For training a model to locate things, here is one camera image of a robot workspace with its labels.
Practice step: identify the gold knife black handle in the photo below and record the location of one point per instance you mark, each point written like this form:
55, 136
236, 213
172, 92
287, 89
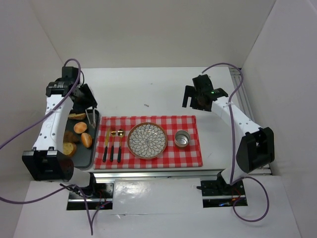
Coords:
106, 144

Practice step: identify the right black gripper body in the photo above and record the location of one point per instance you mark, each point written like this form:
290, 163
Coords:
192, 98

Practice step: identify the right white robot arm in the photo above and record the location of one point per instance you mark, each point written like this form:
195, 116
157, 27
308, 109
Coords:
253, 145

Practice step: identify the dark baking tray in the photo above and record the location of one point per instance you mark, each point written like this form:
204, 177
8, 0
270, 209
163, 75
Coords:
83, 157

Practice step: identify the metal cup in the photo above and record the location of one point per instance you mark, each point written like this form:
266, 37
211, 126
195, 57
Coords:
182, 138

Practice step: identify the aluminium rail right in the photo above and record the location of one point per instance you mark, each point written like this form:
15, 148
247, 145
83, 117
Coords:
241, 94

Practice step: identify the aluminium rail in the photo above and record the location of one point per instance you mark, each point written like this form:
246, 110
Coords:
157, 174
241, 94

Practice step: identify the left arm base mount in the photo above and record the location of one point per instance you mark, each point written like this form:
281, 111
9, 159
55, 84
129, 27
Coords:
97, 196

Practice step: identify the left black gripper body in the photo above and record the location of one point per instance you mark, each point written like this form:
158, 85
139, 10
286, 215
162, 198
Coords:
87, 99

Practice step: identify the aluminium rail front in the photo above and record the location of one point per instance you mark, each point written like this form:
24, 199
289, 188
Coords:
157, 174

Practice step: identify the gold fork black handle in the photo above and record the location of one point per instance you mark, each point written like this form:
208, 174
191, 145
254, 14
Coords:
113, 135

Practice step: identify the dark brown bread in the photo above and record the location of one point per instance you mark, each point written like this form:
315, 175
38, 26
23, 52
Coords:
70, 137

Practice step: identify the patterned ceramic plate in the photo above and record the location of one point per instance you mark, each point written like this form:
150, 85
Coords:
147, 140

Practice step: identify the red checkered cloth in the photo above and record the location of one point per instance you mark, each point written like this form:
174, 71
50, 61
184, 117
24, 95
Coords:
172, 156

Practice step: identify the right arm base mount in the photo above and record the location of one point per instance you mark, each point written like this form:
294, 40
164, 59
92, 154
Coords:
216, 193

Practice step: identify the gold spoon black handle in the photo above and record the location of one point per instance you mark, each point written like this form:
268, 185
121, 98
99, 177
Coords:
121, 134

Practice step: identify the round bread roll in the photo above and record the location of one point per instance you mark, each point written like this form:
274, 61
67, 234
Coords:
87, 140
80, 127

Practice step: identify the sliced bread piece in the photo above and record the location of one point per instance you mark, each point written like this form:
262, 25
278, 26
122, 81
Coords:
69, 149

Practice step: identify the baguette slice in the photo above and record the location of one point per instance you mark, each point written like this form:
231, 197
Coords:
74, 116

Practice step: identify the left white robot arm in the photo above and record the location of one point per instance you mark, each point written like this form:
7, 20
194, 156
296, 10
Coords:
46, 161

